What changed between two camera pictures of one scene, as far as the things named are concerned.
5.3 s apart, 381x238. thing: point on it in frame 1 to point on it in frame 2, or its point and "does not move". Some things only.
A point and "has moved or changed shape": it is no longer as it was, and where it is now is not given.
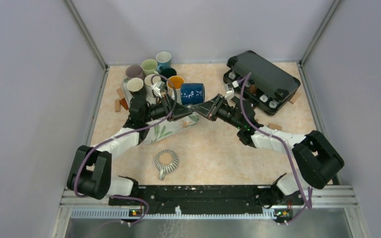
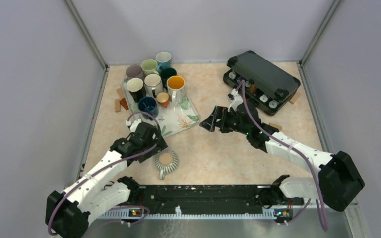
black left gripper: x=179 y=110 to x=158 y=145
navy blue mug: x=192 y=93 has moved or changed shape
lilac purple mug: x=135 y=71 does not move
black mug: x=135 y=86 does not move
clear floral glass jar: x=177 y=82 does not move
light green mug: x=149 y=66 does not move
